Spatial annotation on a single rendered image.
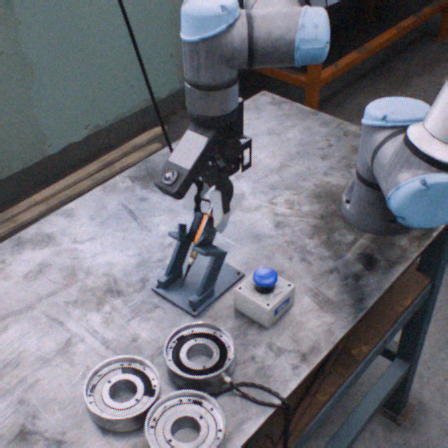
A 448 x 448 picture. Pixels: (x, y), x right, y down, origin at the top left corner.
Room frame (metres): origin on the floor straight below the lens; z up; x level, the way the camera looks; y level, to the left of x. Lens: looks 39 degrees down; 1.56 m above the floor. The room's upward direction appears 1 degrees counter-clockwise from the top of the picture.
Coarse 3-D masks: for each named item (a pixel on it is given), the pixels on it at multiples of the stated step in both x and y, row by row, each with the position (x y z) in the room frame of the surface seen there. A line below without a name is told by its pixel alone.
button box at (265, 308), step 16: (240, 288) 0.71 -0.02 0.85; (256, 288) 0.70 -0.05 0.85; (272, 288) 0.70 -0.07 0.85; (288, 288) 0.71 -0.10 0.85; (240, 304) 0.70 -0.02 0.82; (256, 304) 0.68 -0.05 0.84; (272, 304) 0.67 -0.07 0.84; (288, 304) 0.70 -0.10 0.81; (256, 320) 0.68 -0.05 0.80; (272, 320) 0.67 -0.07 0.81
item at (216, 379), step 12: (192, 324) 0.64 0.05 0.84; (204, 324) 0.64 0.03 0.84; (216, 324) 0.64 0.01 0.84; (168, 336) 0.61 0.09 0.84; (228, 336) 0.62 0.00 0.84; (168, 348) 0.60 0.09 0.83; (192, 348) 0.61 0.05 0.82; (204, 348) 0.61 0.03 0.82; (216, 348) 0.60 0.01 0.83; (228, 348) 0.60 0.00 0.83; (168, 360) 0.58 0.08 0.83; (216, 360) 0.58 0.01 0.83; (228, 360) 0.58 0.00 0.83; (168, 372) 0.56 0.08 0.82; (180, 372) 0.55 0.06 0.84; (216, 372) 0.55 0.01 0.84; (228, 372) 0.56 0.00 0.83; (180, 384) 0.55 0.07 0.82; (192, 384) 0.54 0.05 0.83; (204, 384) 0.54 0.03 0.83; (216, 384) 0.55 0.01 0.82
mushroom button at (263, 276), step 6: (258, 270) 0.72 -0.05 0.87; (264, 270) 0.72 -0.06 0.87; (270, 270) 0.72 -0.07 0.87; (258, 276) 0.70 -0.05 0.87; (264, 276) 0.70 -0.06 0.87; (270, 276) 0.70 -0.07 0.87; (276, 276) 0.71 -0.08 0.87; (258, 282) 0.70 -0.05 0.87; (264, 282) 0.69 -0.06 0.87; (270, 282) 0.69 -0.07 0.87
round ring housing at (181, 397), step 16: (160, 400) 0.50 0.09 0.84; (176, 400) 0.51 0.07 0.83; (192, 400) 0.51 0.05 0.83; (208, 400) 0.51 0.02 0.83; (160, 416) 0.49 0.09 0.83; (176, 416) 0.49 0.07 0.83; (192, 416) 0.49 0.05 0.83; (224, 416) 0.48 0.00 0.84; (176, 432) 0.48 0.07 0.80; (208, 432) 0.47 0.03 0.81; (224, 432) 0.45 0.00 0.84
